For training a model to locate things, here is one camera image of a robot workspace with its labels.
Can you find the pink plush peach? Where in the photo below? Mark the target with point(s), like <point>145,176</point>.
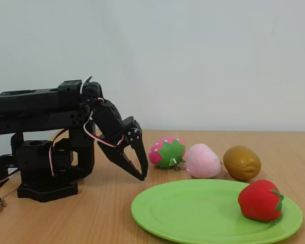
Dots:
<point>202,161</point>

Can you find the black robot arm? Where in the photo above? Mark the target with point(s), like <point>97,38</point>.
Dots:
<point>33,104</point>

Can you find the green plate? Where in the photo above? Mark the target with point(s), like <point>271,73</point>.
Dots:
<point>188,213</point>

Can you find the pink plush strawberry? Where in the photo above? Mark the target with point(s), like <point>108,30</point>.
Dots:
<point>158,151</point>

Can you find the brown toy kiwi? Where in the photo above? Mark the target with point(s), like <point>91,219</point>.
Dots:
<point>241,162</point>

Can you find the red plush strawberry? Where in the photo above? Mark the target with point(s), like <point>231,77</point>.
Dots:
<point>259,200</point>

